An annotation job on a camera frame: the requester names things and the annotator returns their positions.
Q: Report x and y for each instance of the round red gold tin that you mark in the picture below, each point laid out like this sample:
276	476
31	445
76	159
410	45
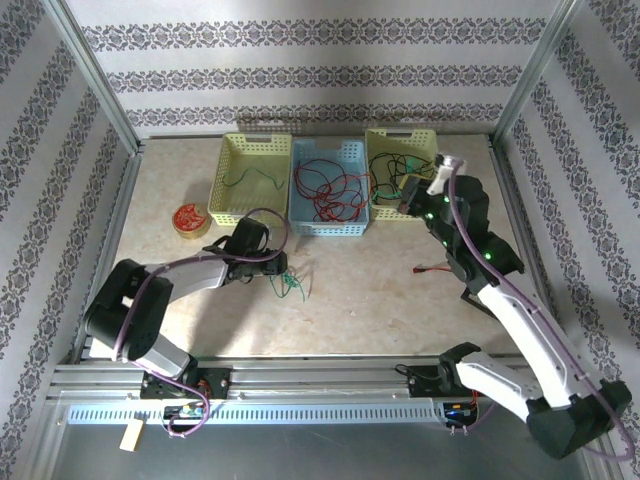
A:
190	220

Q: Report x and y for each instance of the blue plastic basket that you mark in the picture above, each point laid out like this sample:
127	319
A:
325	230

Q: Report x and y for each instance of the aluminium frame post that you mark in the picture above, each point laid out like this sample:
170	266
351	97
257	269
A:
537	75
94	75

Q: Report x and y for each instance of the small tan wooden block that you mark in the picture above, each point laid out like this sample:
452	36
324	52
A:
131	436

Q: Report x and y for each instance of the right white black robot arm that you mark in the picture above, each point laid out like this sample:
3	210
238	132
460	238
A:
525	335

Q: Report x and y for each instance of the grey metal plate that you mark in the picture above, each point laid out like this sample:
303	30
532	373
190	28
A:
320	455

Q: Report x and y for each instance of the small circuit board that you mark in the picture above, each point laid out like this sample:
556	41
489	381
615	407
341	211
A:
190	411
457	411

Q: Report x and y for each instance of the aluminium mounting rail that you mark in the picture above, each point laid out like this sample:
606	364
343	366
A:
320	375

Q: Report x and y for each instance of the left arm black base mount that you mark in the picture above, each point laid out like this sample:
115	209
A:
220	382

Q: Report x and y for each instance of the aluminium side rail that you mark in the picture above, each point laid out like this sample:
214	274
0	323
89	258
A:
117	225
520	225

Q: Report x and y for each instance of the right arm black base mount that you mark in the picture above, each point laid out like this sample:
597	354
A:
422	380

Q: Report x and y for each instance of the yellow plastic basket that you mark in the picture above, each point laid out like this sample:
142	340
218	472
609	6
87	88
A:
390	140
250	207

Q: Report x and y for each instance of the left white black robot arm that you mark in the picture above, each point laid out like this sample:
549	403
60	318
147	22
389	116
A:
195	277

